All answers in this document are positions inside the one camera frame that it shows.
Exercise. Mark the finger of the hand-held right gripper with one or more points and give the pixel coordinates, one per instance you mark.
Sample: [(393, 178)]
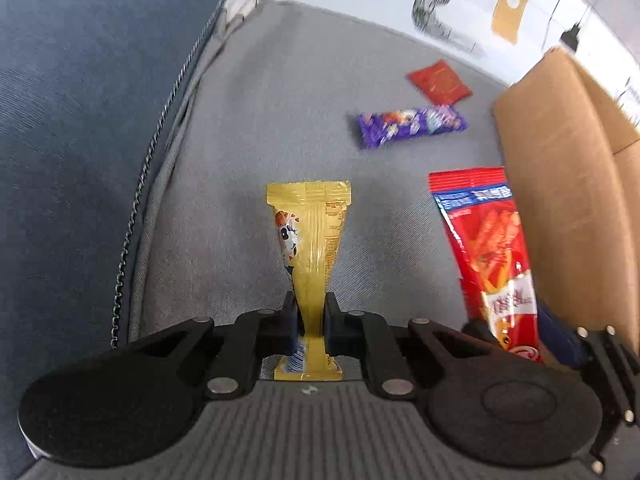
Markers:
[(560, 340), (480, 331)]

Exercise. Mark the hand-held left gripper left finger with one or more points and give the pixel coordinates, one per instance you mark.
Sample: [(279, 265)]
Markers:
[(282, 332)]

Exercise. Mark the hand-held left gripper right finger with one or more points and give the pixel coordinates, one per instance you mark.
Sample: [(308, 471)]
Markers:
[(340, 335)]

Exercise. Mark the long red snack packet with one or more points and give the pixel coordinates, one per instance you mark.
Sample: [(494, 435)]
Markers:
[(490, 240)]

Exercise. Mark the yellow snack packet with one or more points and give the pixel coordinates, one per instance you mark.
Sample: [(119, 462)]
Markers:
[(312, 240)]

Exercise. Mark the brown cardboard box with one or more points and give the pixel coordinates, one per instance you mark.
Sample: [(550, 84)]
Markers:
[(565, 185)]

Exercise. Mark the purple snack packet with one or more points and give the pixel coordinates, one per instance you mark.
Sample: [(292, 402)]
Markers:
[(410, 125)]

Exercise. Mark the grey seat cushion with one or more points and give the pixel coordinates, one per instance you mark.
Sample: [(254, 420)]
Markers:
[(300, 110)]

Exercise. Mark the small red snack packet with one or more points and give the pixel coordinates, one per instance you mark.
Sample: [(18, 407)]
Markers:
[(440, 82)]

